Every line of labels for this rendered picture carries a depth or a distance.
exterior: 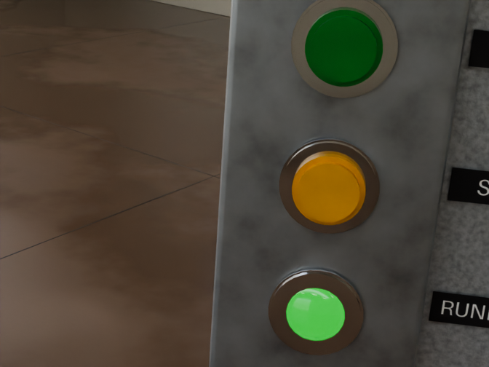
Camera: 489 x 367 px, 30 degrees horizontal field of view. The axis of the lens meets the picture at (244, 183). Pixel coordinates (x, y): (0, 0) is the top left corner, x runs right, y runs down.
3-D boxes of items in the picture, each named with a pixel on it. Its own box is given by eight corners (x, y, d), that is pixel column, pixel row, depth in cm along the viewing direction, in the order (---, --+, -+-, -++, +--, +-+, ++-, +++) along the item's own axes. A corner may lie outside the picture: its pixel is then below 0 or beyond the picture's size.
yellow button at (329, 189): (361, 220, 33) (370, 152, 32) (361, 231, 32) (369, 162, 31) (290, 212, 34) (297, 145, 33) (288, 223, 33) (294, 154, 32)
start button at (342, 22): (378, 84, 32) (387, 9, 31) (378, 92, 31) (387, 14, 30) (303, 76, 32) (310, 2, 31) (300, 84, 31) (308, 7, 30)
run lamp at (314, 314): (344, 334, 35) (351, 278, 35) (343, 352, 34) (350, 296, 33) (283, 326, 36) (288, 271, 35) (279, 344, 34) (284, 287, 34)
